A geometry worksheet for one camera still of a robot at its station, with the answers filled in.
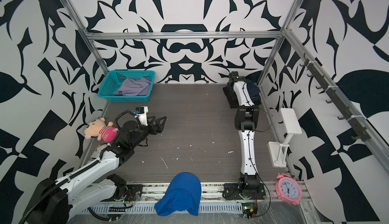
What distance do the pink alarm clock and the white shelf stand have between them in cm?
7

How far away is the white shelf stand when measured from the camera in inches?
28.7

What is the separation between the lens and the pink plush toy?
89 cm

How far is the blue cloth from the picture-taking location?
676 mm

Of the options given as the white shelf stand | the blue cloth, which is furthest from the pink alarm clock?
the blue cloth

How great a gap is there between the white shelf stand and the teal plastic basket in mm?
806

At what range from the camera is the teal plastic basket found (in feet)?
3.44

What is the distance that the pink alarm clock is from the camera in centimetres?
72

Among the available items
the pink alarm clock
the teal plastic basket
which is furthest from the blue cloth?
the teal plastic basket
